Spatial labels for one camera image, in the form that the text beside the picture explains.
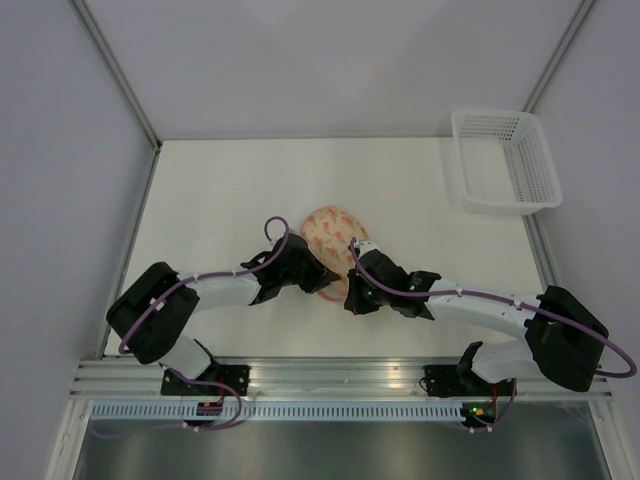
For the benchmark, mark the white slotted cable duct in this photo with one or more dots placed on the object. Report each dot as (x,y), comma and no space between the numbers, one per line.
(279,410)

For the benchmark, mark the white plastic perforated basket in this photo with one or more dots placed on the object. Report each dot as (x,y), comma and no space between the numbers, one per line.
(503,162)

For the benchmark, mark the right aluminium frame post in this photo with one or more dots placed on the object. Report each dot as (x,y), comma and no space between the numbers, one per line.
(576,24)

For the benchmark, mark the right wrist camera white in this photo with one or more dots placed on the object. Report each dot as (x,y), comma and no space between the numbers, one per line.
(362,247)

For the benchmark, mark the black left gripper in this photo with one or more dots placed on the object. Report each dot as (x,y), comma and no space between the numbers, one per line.
(319,278)

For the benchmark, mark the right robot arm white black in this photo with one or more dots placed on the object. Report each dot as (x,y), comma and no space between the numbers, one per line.
(551,335)

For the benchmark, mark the aluminium mounting rail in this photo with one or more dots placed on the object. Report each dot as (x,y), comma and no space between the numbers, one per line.
(270,378)

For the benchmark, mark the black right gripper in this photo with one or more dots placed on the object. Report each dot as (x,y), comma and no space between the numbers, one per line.
(354,302)

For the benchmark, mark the aluminium frame post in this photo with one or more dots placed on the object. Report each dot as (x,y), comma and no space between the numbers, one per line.
(99,41)
(576,24)

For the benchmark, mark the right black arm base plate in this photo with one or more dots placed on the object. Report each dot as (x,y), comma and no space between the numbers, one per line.
(444,381)

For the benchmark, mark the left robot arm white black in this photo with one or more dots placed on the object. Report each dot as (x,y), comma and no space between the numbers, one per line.
(151,315)

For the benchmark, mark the floral mesh laundry bag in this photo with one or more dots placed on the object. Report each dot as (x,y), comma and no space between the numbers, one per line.
(328,231)

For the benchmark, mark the left aluminium frame post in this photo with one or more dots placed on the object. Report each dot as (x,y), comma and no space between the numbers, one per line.
(99,41)

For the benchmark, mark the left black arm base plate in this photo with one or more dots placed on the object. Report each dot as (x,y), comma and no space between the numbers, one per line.
(236,377)

